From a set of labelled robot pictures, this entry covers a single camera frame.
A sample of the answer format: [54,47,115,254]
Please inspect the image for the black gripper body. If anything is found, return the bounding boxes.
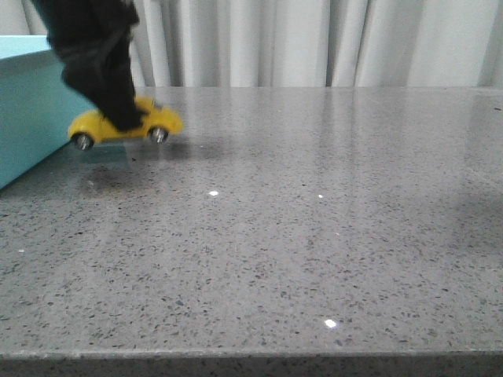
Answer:
[33,1,139,63]

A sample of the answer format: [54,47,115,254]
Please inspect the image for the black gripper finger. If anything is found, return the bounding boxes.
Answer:
[61,27,142,132]

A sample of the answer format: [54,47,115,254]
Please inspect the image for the yellow toy beetle car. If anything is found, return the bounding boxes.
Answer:
[68,96,183,150]

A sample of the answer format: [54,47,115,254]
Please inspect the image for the light blue storage box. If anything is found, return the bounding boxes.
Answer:
[1,35,94,187]

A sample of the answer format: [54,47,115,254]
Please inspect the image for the grey pleated curtain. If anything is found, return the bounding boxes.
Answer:
[0,0,503,89]

